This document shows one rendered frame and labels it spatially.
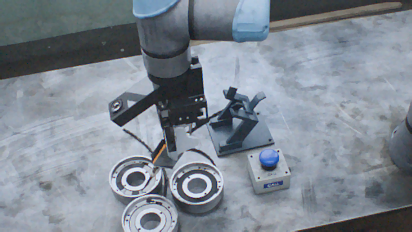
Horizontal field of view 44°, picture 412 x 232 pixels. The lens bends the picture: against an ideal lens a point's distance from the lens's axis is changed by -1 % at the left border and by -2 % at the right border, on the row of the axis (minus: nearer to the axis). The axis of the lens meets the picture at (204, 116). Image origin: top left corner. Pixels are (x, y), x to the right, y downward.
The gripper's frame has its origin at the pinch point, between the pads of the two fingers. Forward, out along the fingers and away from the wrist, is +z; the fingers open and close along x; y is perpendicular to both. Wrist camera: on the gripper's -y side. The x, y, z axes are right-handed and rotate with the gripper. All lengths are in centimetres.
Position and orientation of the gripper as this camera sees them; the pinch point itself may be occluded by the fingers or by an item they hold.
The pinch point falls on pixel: (168, 149)
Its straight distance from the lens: 96.9
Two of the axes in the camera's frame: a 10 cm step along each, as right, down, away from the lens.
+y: 9.7, -2.2, 1.3
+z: 0.6, 6.9, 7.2
